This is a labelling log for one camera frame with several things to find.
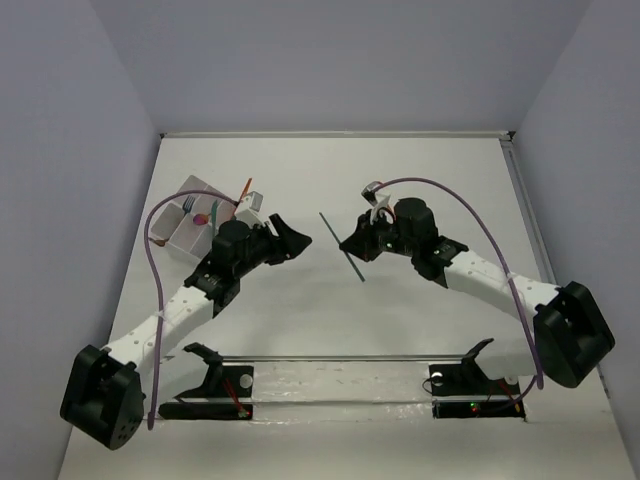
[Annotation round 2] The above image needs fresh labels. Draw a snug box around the teal plastic knife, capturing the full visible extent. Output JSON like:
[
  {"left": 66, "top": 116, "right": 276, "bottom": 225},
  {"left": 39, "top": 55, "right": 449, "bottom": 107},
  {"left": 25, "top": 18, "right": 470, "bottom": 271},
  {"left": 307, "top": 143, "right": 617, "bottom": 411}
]
[{"left": 209, "top": 200, "right": 218, "bottom": 237}]

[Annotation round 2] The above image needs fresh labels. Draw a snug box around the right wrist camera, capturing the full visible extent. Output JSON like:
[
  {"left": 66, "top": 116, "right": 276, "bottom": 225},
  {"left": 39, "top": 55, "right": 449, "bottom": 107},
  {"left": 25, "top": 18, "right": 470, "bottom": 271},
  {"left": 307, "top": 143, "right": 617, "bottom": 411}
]
[{"left": 361, "top": 181, "right": 395, "bottom": 225}]

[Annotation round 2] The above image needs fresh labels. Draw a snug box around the aluminium table rail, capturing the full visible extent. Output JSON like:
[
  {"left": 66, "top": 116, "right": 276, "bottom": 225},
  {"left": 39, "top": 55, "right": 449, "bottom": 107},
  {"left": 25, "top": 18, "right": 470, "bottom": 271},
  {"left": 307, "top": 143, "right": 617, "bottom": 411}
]
[{"left": 499, "top": 132, "right": 576, "bottom": 356}]

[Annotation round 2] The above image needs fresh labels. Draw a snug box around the orange plastic chopstick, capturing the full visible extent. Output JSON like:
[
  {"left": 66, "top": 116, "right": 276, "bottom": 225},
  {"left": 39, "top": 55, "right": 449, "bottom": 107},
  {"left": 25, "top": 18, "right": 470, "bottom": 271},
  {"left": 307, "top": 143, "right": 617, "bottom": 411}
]
[{"left": 232, "top": 177, "right": 253, "bottom": 216}]

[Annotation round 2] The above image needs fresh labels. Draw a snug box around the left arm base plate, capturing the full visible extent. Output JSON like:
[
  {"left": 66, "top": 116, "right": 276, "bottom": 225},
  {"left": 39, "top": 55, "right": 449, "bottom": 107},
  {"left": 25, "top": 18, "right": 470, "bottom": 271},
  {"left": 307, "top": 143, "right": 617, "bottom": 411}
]
[{"left": 157, "top": 342, "right": 255, "bottom": 421}]

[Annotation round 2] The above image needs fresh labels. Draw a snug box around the teal plastic chopstick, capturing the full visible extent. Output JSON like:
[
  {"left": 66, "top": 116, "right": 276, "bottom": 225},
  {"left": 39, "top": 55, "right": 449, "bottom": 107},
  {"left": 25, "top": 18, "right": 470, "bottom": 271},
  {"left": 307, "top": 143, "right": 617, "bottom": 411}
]
[{"left": 318, "top": 212, "right": 366, "bottom": 285}]

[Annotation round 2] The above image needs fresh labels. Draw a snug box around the copper fork short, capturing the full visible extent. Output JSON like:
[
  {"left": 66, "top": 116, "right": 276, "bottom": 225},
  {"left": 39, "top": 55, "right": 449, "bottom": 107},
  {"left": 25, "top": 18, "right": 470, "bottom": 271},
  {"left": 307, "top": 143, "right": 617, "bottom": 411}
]
[{"left": 149, "top": 238, "right": 166, "bottom": 248}]

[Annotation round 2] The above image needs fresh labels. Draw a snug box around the white divided organizer tray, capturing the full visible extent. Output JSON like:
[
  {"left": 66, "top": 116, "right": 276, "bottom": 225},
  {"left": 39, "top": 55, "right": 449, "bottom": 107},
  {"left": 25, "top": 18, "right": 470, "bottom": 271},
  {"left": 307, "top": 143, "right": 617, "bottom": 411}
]
[{"left": 149, "top": 175, "right": 235, "bottom": 265}]

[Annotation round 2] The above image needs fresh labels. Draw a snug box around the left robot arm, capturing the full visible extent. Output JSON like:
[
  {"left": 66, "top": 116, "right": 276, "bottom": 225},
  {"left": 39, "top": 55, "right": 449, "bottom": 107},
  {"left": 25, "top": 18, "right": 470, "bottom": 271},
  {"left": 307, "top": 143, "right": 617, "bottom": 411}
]
[{"left": 60, "top": 214, "right": 312, "bottom": 450}]

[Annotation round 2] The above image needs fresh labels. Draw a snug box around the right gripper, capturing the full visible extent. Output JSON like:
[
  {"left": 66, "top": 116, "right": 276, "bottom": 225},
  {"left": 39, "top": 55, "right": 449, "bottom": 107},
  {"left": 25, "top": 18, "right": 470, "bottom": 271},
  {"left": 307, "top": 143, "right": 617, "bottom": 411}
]
[{"left": 338, "top": 208, "right": 417, "bottom": 262}]

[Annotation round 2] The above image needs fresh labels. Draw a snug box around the blue plastic fork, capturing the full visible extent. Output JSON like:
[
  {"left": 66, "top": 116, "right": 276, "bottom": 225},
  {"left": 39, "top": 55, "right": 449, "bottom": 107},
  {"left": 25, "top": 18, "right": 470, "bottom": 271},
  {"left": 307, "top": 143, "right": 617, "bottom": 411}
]
[{"left": 182, "top": 195, "right": 195, "bottom": 215}]

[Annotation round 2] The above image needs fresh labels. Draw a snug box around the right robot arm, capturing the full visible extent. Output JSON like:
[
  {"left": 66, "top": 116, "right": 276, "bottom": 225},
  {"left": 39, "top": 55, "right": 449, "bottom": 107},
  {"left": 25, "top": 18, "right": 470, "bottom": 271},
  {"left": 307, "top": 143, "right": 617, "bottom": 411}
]
[{"left": 339, "top": 197, "right": 615, "bottom": 392}]

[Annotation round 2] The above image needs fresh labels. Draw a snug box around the orange purple spoon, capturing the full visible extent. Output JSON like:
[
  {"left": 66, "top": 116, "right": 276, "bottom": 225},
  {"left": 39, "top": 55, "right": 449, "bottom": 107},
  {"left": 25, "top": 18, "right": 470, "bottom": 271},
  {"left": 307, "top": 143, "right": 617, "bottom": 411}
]
[{"left": 193, "top": 213, "right": 210, "bottom": 226}]

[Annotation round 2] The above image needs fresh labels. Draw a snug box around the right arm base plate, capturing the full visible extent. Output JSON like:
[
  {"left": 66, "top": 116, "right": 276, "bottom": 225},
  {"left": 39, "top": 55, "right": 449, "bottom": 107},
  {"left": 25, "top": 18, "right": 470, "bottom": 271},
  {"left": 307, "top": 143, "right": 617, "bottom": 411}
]
[{"left": 422, "top": 364, "right": 526, "bottom": 420}]

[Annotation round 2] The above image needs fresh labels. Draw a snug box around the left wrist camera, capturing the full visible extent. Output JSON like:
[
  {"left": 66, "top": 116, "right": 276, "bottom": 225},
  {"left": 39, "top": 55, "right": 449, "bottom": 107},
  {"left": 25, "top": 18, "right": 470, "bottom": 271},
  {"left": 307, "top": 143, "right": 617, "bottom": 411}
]
[{"left": 234, "top": 191, "right": 264, "bottom": 227}]

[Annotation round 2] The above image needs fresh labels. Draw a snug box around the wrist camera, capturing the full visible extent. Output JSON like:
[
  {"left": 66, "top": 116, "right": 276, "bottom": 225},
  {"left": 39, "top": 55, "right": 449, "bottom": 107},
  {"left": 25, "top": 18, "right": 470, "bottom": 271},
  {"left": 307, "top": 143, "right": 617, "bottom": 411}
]
[
  {"left": 234, "top": 191, "right": 264, "bottom": 227},
  {"left": 361, "top": 181, "right": 395, "bottom": 225}
]

